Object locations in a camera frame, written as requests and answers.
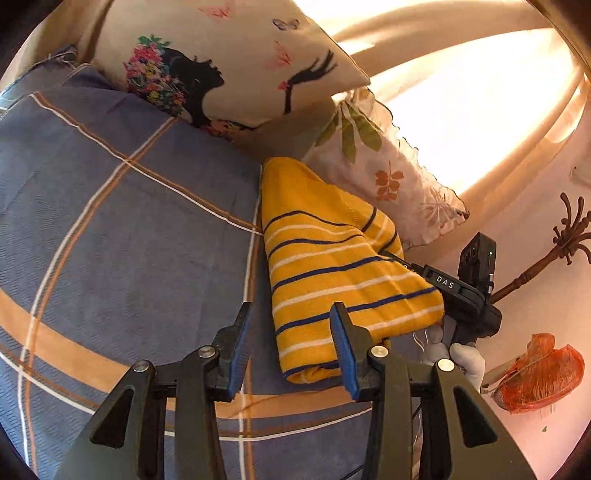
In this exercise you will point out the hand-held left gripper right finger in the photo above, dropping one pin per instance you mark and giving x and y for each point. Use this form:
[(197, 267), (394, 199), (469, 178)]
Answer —
[(344, 350)]

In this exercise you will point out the silhouette print cushion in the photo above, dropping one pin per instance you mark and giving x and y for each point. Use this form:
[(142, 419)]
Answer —
[(249, 50)]

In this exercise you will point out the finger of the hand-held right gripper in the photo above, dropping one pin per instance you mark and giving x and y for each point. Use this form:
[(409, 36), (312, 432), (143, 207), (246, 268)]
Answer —
[(401, 265)]

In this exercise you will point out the leaf print ruffled pillow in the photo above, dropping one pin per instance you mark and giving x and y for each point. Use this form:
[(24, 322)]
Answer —
[(392, 184)]

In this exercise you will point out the brown wooden coat rack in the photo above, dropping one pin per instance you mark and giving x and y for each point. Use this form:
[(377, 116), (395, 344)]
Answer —
[(531, 274)]

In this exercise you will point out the blue plaid bed sheet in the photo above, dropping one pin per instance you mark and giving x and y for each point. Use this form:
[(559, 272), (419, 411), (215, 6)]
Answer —
[(115, 207)]

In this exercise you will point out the yellow striped towel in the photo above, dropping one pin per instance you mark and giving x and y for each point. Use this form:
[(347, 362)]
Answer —
[(332, 258)]

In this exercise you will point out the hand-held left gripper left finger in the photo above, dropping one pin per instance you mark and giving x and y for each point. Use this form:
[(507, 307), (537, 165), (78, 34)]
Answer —
[(240, 355)]

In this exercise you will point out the beige curtain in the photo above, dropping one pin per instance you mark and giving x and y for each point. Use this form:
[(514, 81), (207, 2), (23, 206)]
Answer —
[(415, 27)]

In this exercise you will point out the person's right hand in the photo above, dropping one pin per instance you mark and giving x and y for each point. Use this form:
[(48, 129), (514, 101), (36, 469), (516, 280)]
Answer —
[(466, 364)]

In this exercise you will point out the orange plastic bag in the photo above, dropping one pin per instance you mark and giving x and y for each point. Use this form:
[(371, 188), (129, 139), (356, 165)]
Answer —
[(540, 374)]

